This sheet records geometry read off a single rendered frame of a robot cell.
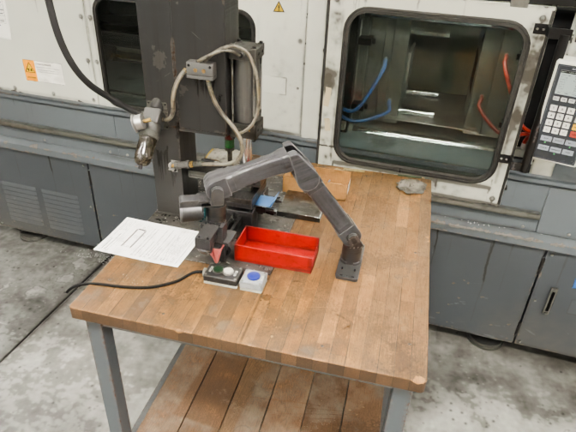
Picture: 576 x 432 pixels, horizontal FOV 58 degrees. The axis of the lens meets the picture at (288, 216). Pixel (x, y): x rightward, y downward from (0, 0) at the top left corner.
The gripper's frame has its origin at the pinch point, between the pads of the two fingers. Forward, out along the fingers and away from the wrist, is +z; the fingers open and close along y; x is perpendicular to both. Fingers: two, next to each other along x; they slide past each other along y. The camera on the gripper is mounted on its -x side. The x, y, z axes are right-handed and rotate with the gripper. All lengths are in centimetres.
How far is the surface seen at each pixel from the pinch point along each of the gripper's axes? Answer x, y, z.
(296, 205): 46.5, 13.7, 4.6
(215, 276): -2.9, 0.6, 3.9
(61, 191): 104, -132, 56
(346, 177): 70, 29, 2
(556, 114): 78, 100, -32
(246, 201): 25.6, 1.0, -6.0
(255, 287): -3.3, 12.9, 4.8
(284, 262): 10.1, 18.3, 4.1
